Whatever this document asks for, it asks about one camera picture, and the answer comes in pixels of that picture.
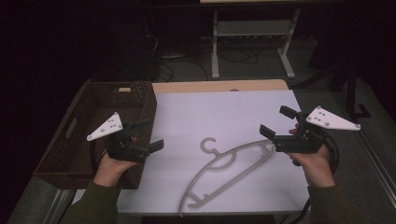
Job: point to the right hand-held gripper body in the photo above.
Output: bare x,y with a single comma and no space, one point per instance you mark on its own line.
299,144

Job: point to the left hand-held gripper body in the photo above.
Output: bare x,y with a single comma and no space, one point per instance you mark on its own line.
124,149

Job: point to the brown wicker basket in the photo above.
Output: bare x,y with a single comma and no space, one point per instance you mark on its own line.
84,124

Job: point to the grey plastic clothes hanger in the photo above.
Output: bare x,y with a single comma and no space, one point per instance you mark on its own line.
218,168

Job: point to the person's left hand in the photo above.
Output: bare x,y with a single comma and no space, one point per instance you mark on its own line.
109,171

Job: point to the person's right hand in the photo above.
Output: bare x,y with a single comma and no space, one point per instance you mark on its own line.
317,171

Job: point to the white mat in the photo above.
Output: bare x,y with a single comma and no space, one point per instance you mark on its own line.
218,115

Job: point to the black floor stand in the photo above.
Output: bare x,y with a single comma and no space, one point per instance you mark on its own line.
351,93

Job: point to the white metal stand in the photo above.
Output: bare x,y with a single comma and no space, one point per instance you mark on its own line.
253,28

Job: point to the metal rail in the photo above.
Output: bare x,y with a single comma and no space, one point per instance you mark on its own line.
59,205
376,161

